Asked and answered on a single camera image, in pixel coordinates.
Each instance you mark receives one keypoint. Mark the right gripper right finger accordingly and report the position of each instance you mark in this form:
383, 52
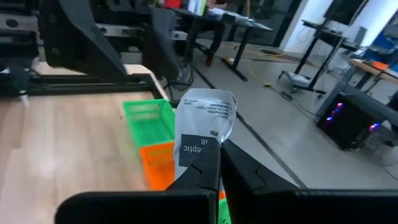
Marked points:
245, 177

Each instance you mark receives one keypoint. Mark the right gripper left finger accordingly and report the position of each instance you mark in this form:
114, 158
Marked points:
205, 174

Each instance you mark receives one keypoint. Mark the white wipe packet dark label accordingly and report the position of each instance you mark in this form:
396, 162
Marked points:
202, 118

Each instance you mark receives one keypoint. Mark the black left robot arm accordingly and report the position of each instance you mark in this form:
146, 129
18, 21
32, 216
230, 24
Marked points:
81, 40

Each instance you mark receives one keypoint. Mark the green plastic basket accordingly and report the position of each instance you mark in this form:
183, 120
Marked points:
224, 214
149, 124

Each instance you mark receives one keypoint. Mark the orange plastic basket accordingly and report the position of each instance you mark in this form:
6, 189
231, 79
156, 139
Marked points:
158, 168

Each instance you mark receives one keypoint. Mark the black floor fan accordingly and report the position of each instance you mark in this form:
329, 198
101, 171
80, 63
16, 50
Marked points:
185, 74

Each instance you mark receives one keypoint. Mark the black stand white base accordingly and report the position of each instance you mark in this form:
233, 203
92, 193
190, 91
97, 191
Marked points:
298, 79

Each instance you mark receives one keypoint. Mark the black computer tower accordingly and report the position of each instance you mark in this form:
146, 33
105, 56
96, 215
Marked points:
351, 124

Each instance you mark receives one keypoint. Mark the person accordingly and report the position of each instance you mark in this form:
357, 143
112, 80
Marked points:
216, 37

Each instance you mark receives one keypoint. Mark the black table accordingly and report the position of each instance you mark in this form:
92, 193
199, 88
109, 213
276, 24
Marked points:
236, 21

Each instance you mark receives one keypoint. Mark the wooden desk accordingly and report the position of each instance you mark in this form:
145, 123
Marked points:
373, 67

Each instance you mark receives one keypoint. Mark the dark wall screen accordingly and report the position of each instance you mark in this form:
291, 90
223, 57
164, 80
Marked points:
342, 11

